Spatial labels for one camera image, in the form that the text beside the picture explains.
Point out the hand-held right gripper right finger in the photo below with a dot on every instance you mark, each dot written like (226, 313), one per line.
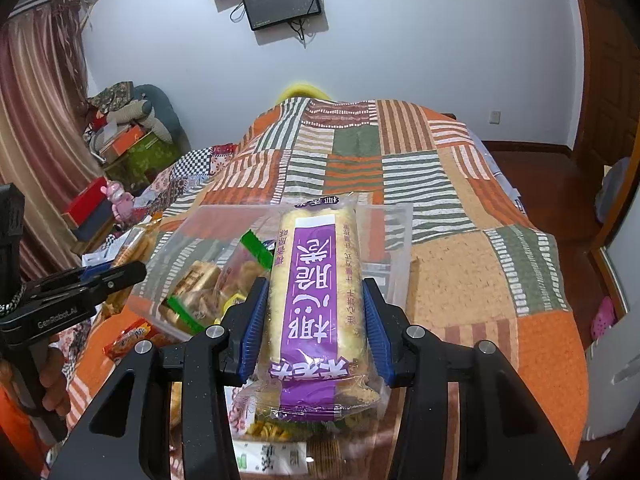
(375, 320)

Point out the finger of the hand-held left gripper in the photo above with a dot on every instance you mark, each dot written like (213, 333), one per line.
(97, 273)
(127, 276)

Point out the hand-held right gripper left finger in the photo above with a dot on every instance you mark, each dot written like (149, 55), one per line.
(255, 320)

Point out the small yellow packet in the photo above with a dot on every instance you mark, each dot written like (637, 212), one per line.
(231, 307)

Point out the orange snack packet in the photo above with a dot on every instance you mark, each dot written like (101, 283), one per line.
(245, 265)

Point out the clear plastic container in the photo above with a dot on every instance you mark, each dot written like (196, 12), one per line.
(385, 260)

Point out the purple label rice cracker packet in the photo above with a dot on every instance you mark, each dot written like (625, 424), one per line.
(315, 300)

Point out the red snack packet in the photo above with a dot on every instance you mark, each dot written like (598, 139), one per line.
(127, 341)

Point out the golden cracker packet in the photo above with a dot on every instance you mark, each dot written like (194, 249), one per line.
(197, 285)

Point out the white snack packet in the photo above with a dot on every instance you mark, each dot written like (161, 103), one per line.
(270, 457)

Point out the person's left hand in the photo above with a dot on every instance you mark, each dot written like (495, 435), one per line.
(57, 380)

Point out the white cloth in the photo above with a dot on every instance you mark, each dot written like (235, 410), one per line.
(100, 255)

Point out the red box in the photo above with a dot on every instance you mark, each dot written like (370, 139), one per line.
(85, 202)

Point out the pink plush toy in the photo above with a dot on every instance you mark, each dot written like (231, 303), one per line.
(119, 201)

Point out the patchwork striped blanket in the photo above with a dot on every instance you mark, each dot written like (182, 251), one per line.
(450, 260)

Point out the orange cloth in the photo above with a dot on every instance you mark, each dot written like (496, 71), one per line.
(17, 425)

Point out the green patterned box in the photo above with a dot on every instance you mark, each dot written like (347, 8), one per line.
(150, 157)

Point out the checkered patchwork quilt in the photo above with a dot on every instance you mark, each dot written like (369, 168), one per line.
(200, 170)

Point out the orange cardboard box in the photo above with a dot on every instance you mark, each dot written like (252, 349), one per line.
(122, 141)

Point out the striped red curtain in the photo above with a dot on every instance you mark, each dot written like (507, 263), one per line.
(40, 125)

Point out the floral folded cloth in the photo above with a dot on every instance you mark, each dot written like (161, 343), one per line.
(112, 95)

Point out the pink slipper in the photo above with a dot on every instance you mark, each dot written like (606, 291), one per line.
(602, 317)

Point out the yellow curved object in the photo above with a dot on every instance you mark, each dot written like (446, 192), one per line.
(300, 91)

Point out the small black monitor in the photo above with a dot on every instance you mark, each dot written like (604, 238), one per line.
(282, 2)

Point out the wooden door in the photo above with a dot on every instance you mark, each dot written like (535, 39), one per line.
(605, 70)

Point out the white wall socket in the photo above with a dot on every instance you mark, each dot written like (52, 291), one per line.
(495, 117)

